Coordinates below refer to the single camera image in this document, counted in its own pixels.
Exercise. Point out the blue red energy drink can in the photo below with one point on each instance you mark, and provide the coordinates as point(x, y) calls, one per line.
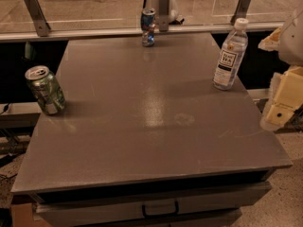
point(147, 26)

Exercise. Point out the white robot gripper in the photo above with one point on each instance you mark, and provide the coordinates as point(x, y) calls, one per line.
point(293, 42)

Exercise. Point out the clear blue plastic bottle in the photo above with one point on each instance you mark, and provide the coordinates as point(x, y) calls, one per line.
point(231, 55)

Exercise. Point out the green soda can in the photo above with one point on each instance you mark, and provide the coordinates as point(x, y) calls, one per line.
point(46, 89)

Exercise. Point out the grey cabinet drawer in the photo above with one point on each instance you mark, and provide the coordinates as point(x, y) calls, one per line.
point(218, 206)

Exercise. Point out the right metal rail bracket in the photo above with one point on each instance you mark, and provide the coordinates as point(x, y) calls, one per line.
point(241, 10)

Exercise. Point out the left metal rail bracket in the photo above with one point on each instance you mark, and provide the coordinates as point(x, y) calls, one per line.
point(40, 23)

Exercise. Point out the horizontal metal rail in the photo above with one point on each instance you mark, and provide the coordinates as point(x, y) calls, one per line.
point(107, 32)

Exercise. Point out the black drawer handle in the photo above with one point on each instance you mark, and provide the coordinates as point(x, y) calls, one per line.
point(160, 209)

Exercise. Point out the middle metal rail bracket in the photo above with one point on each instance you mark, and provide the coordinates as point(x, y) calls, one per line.
point(163, 15)

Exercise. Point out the metal rail bracket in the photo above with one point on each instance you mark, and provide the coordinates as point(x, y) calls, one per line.
point(40, 23)
point(163, 15)
point(241, 10)

